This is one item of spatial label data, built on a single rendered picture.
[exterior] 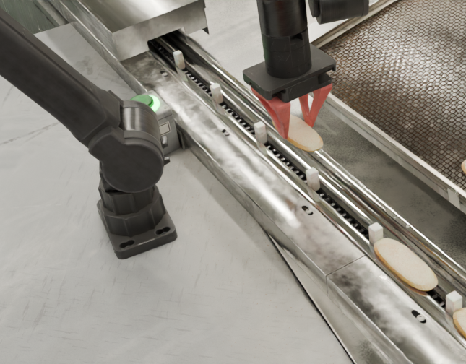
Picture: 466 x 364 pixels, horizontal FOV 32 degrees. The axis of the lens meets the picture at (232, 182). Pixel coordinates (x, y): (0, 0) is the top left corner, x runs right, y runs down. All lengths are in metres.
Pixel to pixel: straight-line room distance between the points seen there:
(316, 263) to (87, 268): 0.31
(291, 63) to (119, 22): 0.52
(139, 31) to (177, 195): 0.37
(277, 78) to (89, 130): 0.24
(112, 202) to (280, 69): 0.28
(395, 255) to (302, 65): 0.25
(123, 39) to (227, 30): 0.23
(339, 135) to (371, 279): 0.34
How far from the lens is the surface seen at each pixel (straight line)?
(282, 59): 0.97
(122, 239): 1.09
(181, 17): 1.45
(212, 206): 1.12
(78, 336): 1.01
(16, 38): 0.95
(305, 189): 1.08
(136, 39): 1.42
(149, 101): 1.21
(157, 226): 1.09
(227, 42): 1.50
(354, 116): 1.12
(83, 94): 0.98
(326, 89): 1.01
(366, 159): 1.17
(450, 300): 0.91
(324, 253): 0.97
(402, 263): 0.95
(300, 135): 1.04
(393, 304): 0.91
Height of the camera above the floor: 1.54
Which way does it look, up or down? 38 degrees down
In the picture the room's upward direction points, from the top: 11 degrees counter-clockwise
